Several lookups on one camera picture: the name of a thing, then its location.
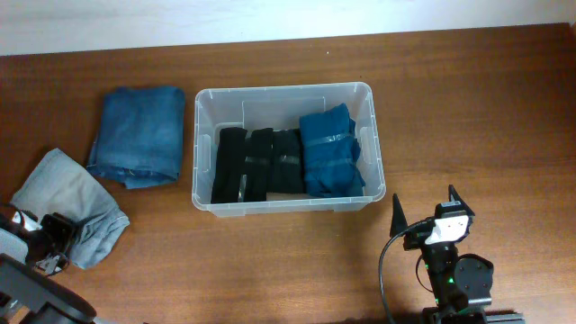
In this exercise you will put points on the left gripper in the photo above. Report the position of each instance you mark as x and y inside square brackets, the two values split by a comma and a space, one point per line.
[67, 229]

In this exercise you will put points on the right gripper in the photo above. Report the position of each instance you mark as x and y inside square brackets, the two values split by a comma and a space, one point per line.
[417, 238]

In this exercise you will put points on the light blue jeans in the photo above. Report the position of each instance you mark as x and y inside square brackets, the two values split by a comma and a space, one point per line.
[58, 184]

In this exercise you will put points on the teal blue garment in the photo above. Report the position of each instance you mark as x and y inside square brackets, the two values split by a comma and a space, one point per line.
[330, 153]

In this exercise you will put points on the small black garment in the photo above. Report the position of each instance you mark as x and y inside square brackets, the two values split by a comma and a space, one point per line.
[286, 172]

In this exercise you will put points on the large black garment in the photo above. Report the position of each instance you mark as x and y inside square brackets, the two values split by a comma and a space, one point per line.
[243, 165]

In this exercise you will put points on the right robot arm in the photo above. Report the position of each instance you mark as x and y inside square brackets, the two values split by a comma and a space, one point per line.
[461, 284]

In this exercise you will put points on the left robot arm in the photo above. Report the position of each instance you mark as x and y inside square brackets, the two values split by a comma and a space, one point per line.
[25, 287]

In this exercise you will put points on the dark blue folded jeans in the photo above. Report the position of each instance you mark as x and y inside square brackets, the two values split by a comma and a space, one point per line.
[140, 141]

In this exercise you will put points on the clear plastic storage bin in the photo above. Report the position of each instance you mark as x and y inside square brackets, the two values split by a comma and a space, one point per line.
[279, 108]

